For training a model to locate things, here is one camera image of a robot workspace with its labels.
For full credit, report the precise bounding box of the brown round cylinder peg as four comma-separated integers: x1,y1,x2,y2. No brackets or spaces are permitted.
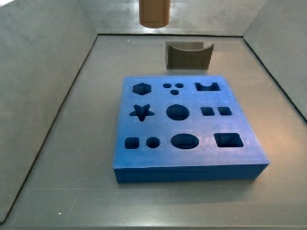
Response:
138,0,170,29

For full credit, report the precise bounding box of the dark grey curved holder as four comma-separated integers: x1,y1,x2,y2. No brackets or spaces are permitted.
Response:
165,41,214,70

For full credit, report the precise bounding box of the blue shape sorter block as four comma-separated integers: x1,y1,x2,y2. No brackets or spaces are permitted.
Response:
112,75,268,183

